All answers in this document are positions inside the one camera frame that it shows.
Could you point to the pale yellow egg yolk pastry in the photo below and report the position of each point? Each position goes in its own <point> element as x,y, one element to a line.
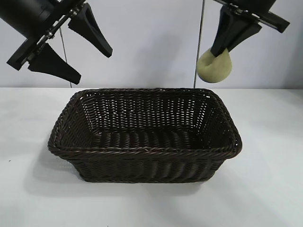
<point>215,69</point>

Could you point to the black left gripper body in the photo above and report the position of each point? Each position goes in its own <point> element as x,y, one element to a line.
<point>28,16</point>

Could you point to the dark brown wicker basket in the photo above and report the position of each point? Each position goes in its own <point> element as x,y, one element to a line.
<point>146,163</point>

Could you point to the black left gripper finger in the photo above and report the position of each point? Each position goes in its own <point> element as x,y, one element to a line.
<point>53,65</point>
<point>93,30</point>

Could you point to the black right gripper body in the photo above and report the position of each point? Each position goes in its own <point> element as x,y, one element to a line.
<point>251,7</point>

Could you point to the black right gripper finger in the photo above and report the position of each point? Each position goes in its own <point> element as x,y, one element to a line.
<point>248,29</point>
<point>223,30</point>

